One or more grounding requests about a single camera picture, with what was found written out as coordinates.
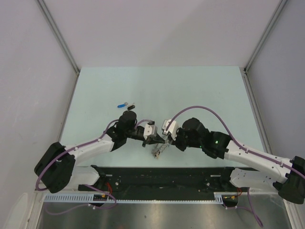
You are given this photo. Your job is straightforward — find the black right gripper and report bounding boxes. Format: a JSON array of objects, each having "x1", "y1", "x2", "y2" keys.
[{"x1": 168, "y1": 127, "x2": 203, "y2": 152}]

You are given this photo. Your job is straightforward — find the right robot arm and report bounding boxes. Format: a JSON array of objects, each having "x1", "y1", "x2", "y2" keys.
[{"x1": 163, "y1": 118, "x2": 305, "y2": 204}]

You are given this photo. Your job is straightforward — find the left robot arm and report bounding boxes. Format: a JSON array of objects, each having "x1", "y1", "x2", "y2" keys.
[{"x1": 34, "y1": 111, "x2": 165, "y2": 193}]

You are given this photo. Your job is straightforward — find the black key tag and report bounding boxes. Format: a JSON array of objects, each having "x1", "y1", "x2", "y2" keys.
[{"x1": 127, "y1": 105, "x2": 135, "y2": 110}]

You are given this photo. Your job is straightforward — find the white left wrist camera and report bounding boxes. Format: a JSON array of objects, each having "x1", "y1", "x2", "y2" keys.
[{"x1": 143, "y1": 121, "x2": 158, "y2": 140}]

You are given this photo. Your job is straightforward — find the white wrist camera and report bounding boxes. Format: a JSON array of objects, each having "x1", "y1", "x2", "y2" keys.
[
  {"x1": 143, "y1": 121, "x2": 158, "y2": 140},
  {"x1": 162, "y1": 119, "x2": 179, "y2": 141}
]

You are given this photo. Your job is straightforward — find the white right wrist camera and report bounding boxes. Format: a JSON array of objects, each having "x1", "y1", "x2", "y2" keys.
[{"x1": 162, "y1": 119, "x2": 179, "y2": 141}]

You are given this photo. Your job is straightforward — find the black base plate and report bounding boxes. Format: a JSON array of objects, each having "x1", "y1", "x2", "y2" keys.
[{"x1": 92, "y1": 166, "x2": 248, "y2": 193}]

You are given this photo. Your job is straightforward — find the white slotted cable duct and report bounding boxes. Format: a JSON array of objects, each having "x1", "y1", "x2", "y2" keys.
[{"x1": 43, "y1": 192, "x2": 235, "y2": 204}]

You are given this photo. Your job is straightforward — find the left aluminium frame post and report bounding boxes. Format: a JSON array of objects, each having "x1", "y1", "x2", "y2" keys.
[{"x1": 35, "y1": 0, "x2": 80, "y2": 76}]

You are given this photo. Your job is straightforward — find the aluminium frame post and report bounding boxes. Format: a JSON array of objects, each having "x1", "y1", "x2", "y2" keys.
[
  {"x1": 35, "y1": 0, "x2": 80, "y2": 76},
  {"x1": 243, "y1": 0, "x2": 289, "y2": 74}
]

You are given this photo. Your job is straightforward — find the right aluminium frame post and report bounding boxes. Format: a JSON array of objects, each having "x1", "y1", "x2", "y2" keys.
[{"x1": 243, "y1": 0, "x2": 289, "y2": 74}]

